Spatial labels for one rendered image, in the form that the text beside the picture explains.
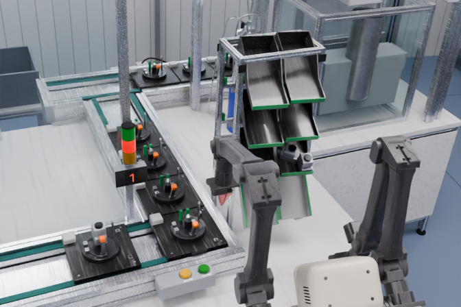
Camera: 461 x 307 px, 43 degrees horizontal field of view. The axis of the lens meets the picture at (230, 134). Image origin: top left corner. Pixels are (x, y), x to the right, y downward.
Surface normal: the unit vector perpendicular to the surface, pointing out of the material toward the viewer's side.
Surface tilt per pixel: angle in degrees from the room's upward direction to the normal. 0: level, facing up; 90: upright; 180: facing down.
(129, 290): 90
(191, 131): 0
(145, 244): 0
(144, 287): 90
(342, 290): 48
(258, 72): 25
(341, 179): 90
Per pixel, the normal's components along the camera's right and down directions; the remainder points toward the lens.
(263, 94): 0.15, -0.55
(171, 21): 0.26, 0.52
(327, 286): 0.23, -0.18
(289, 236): 0.06, -0.85
